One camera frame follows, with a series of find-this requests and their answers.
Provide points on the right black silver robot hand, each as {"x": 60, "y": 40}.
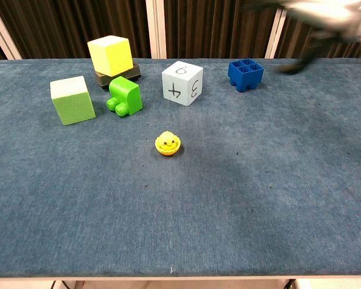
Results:
{"x": 325, "y": 15}

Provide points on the dark blue grid block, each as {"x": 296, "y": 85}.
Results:
{"x": 245, "y": 75}

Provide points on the yellow round disc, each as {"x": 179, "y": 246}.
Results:
{"x": 168, "y": 144}

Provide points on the green plastic toy block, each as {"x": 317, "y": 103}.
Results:
{"x": 126, "y": 94}

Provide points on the light blue numbered cube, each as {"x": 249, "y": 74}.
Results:
{"x": 182, "y": 84}

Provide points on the black square base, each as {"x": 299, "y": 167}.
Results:
{"x": 133, "y": 73}

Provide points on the yellow foam cube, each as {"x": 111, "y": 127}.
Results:
{"x": 109, "y": 55}

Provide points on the blue table cloth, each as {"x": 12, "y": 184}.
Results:
{"x": 180, "y": 195}

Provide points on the green foam cube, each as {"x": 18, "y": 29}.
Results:
{"x": 73, "y": 105}

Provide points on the white frame post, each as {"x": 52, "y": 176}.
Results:
{"x": 275, "y": 36}
{"x": 3, "y": 33}
{"x": 155, "y": 28}

